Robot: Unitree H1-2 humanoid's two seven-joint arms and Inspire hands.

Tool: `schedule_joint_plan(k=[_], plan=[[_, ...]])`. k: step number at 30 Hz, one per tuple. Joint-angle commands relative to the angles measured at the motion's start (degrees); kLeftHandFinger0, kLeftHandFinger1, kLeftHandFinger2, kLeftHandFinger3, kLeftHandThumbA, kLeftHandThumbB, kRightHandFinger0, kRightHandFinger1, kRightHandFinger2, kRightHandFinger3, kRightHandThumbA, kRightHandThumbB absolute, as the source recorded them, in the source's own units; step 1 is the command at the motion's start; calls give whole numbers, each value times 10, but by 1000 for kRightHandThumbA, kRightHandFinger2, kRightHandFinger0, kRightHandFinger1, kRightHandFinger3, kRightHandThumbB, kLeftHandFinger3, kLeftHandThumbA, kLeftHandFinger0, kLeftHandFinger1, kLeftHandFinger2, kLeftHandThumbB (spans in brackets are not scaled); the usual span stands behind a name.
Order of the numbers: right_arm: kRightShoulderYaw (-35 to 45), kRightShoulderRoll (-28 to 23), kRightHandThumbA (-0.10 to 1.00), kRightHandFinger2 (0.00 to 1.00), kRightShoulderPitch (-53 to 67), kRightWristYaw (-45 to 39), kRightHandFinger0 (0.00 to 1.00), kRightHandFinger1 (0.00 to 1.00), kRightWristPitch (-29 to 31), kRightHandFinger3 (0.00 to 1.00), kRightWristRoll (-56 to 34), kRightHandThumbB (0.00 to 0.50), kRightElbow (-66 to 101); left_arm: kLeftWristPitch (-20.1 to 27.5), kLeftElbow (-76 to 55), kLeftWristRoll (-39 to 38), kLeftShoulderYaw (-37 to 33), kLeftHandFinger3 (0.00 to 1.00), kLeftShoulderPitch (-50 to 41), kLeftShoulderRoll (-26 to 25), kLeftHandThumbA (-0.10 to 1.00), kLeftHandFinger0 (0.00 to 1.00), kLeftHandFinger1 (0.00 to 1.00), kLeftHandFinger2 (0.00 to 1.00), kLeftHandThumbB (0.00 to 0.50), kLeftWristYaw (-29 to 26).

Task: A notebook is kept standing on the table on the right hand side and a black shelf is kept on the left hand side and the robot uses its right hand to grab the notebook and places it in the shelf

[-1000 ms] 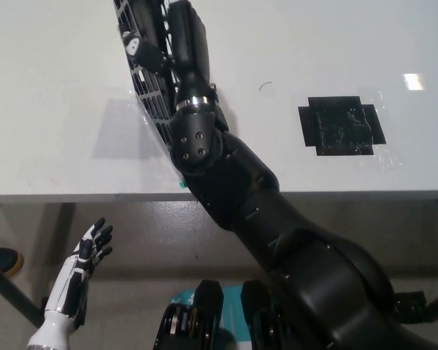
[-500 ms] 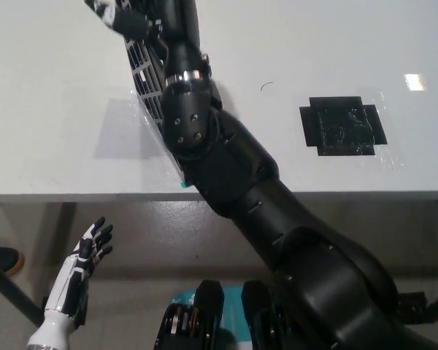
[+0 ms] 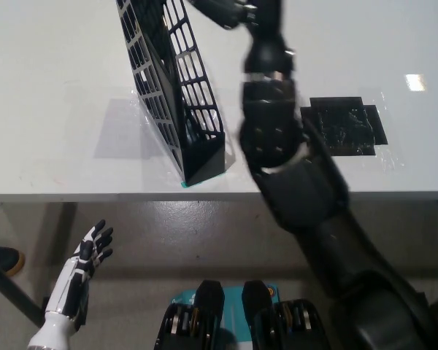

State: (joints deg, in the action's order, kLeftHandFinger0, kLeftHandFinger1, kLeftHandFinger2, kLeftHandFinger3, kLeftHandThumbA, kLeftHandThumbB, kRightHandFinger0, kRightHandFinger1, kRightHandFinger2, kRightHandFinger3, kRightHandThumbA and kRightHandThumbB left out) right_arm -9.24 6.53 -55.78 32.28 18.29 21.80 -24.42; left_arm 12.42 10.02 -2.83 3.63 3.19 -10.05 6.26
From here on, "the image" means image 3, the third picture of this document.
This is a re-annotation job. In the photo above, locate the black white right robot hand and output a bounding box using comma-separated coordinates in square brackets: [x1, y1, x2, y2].
[191, 0, 287, 42]

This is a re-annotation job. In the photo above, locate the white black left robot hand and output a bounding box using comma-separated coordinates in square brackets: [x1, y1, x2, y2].
[45, 219, 115, 332]

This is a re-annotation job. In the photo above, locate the black notebook with gold corners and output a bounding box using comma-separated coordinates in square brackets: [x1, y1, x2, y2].
[145, 0, 191, 147]

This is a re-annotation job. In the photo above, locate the black mesh file shelf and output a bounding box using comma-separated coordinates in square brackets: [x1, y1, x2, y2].
[115, 0, 226, 188]

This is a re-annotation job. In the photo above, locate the black table leg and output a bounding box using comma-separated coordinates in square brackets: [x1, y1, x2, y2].
[0, 251, 47, 327]

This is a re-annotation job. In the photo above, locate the black shoe with tan sole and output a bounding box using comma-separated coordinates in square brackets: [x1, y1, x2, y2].
[0, 245, 26, 277]

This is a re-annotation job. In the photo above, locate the black tape patch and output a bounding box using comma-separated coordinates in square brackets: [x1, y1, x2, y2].
[299, 96, 389, 158]

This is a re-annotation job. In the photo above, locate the teal tape piece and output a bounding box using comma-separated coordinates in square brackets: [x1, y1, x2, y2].
[179, 173, 224, 190]

